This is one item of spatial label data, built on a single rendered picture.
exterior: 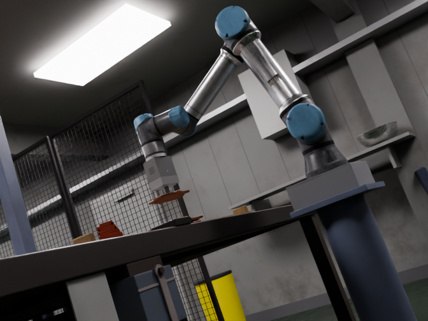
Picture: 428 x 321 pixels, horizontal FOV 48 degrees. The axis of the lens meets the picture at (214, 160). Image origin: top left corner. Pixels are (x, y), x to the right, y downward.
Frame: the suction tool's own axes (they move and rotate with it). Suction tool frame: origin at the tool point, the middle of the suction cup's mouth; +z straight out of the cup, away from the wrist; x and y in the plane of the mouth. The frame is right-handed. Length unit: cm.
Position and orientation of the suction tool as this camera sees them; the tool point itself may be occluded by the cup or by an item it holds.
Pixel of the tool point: (170, 199)
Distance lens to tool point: 169.8
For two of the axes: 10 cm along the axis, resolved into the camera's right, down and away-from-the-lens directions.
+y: -6.2, 0.6, -7.8
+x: 7.1, -3.8, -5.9
